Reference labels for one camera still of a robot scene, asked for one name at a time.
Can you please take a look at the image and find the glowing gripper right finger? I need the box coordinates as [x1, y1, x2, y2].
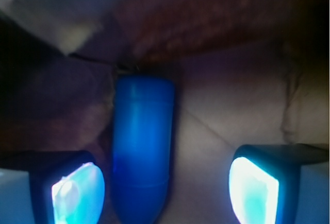
[228, 144, 329, 223]

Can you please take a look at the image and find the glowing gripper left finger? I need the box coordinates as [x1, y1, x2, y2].
[29, 151, 105, 223]

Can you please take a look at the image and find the blue plastic bottle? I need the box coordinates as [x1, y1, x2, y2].
[111, 75, 175, 223]

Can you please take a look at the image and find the brown paper bag nest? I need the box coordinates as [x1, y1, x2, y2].
[1, 0, 329, 223]

